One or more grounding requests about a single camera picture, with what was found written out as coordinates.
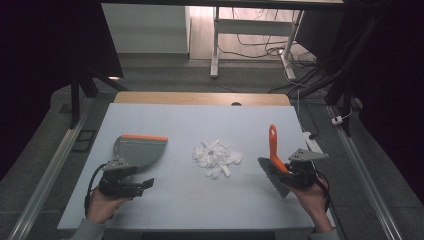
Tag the person's left hand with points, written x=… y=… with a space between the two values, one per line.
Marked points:
x=101 y=206

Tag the white power strip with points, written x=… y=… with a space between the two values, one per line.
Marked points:
x=311 y=141

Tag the person's right hand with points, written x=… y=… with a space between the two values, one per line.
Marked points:
x=311 y=203

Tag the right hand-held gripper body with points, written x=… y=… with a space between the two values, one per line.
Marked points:
x=301 y=170

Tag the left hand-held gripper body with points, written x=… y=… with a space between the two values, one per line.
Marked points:
x=115 y=185

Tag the grey dustpan with orange edge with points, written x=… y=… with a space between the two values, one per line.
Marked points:
x=141 y=151

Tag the white cabinet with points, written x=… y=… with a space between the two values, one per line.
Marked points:
x=146 y=28

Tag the white desk frame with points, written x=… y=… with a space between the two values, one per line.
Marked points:
x=253 y=27

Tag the black floor frame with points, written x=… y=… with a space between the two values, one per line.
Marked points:
x=84 y=140

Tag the black stand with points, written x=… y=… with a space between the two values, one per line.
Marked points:
x=343 y=80
x=81 y=83

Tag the small white adapter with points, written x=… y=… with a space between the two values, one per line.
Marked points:
x=337 y=120

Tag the aluminium rail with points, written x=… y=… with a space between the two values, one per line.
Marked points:
x=50 y=173
x=365 y=173

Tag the pile of white paper scraps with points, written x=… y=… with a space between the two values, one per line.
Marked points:
x=216 y=158

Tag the wooden table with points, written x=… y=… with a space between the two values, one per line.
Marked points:
x=200 y=98

